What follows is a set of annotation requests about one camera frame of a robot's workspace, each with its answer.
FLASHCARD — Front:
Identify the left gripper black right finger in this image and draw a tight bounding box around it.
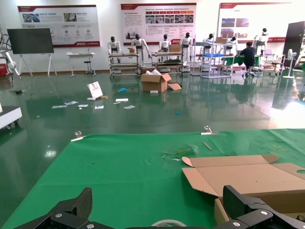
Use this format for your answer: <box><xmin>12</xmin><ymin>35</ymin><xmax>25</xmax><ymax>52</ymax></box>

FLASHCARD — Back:
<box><xmin>215</xmin><ymin>185</ymin><xmax>305</xmax><ymax>229</ymax></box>

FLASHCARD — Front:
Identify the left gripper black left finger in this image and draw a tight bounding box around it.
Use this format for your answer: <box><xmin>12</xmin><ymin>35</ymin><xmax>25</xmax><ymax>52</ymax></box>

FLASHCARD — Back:
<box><xmin>14</xmin><ymin>187</ymin><xmax>112</xmax><ymax>229</ymax></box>

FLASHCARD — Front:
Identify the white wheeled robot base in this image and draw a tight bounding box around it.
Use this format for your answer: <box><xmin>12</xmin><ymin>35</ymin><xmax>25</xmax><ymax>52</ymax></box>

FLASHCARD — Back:
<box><xmin>0</xmin><ymin>102</ymin><xmax>23</xmax><ymax>131</ymax></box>

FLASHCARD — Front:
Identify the cardboard box with open lid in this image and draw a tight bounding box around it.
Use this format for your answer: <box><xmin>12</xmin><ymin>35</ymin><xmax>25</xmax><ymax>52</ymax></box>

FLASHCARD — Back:
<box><xmin>181</xmin><ymin>154</ymin><xmax>305</xmax><ymax>229</ymax></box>

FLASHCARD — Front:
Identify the open cardboard box on floor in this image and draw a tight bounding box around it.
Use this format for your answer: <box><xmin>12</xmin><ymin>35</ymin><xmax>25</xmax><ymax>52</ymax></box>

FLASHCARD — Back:
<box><xmin>140</xmin><ymin>68</ymin><xmax>183</xmax><ymax>93</ymax></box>

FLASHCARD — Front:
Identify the green table cloth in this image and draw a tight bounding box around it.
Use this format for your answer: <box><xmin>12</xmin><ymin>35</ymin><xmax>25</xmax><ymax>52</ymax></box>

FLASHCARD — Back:
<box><xmin>0</xmin><ymin>128</ymin><xmax>305</xmax><ymax>229</ymax></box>

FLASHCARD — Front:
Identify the white double-sided tape roll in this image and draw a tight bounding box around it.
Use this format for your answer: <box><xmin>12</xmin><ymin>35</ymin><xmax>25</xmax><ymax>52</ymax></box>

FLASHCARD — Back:
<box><xmin>151</xmin><ymin>219</ymin><xmax>188</xmax><ymax>229</ymax></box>

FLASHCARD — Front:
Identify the clear plastic wrap scrap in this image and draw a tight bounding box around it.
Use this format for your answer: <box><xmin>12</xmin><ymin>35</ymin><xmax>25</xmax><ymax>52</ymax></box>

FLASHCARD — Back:
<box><xmin>162</xmin><ymin>144</ymin><xmax>200</xmax><ymax>162</ymax></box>

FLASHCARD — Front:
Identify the white standing sign board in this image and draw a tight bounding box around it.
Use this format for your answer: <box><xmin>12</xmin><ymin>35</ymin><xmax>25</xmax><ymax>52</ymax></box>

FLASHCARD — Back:
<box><xmin>86</xmin><ymin>81</ymin><xmax>104</xmax><ymax>101</ymax></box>

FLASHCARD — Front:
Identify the office chair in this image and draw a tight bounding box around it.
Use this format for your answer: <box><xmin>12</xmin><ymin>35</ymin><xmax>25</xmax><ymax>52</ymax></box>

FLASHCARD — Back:
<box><xmin>269</xmin><ymin>54</ymin><xmax>286</xmax><ymax>76</ymax></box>

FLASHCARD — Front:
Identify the black stool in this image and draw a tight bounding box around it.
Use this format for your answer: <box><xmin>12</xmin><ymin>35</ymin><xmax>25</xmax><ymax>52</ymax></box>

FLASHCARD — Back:
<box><xmin>83</xmin><ymin>60</ymin><xmax>97</xmax><ymax>77</ymax></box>

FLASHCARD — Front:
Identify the person in black shirt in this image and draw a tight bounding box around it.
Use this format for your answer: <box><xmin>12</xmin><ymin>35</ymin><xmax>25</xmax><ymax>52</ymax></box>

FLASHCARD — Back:
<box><xmin>239</xmin><ymin>42</ymin><xmax>257</xmax><ymax>78</ymax></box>

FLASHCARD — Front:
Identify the white desk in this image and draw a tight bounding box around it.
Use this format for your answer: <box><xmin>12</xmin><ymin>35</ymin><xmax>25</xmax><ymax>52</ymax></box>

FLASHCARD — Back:
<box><xmin>66</xmin><ymin>52</ymin><xmax>96</xmax><ymax>78</ymax></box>

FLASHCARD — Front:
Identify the white standing fan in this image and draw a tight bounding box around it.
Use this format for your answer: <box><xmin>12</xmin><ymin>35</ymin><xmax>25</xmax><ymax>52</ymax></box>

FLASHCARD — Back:
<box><xmin>281</xmin><ymin>49</ymin><xmax>298</xmax><ymax>79</ymax></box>

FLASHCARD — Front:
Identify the white humanoid robot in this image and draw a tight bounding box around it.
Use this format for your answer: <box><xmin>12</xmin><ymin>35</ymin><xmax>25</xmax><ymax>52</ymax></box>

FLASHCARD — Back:
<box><xmin>225</xmin><ymin>36</ymin><xmax>238</xmax><ymax>55</ymax></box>
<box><xmin>180</xmin><ymin>32</ymin><xmax>193</xmax><ymax>72</ymax></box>
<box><xmin>203</xmin><ymin>33</ymin><xmax>215</xmax><ymax>58</ymax></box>
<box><xmin>158</xmin><ymin>34</ymin><xmax>172</xmax><ymax>53</ymax></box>
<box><xmin>130</xmin><ymin>34</ymin><xmax>151</xmax><ymax>67</ymax></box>
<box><xmin>254</xmin><ymin>28</ymin><xmax>269</xmax><ymax>57</ymax></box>
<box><xmin>107</xmin><ymin>36</ymin><xmax>122</xmax><ymax>64</ymax></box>

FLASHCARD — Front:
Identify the black monitor on white stand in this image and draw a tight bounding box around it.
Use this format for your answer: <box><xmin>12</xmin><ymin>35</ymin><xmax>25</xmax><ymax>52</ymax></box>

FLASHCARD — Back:
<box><xmin>6</xmin><ymin>28</ymin><xmax>58</xmax><ymax>77</ymax></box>

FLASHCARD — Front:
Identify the black upright panel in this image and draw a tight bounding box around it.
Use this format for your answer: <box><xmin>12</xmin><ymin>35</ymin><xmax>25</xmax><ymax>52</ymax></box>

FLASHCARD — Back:
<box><xmin>282</xmin><ymin>21</ymin><xmax>305</xmax><ymax>71</ymax></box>

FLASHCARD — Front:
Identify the white frame rack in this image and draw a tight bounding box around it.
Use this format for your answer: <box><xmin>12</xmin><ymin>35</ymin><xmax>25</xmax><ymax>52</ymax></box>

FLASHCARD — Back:
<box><xmin>190</xmin><ymin>39</ymin><xmax>239</xmax><ymax>79</ymax></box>

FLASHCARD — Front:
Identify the metal frame rack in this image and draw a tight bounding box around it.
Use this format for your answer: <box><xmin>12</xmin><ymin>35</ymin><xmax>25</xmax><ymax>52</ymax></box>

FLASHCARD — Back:
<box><xmin>108</xmin><ymin>52</ymin><xmax>141</xmax><ymax>79</ymax></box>
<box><xmin>151</xmin><ymin>51</ymin><xmax>184</xmax><ymax>73</ymax></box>

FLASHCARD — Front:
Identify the wall poster with red stripe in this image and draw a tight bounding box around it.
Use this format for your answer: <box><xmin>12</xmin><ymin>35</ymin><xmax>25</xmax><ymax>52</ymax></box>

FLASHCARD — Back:
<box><xmin>120</xmin><ymin>2</ymin><xmax>197</xmax><ymax>46</ymax></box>
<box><xmin>218</xmin><ymin>2</ymin><xmax>293</xmax><ymax>44</ymax></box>
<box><xmin>17</xmin><ymin>4</ymin><xmax>101</xmax><ymax>48</ymax></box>

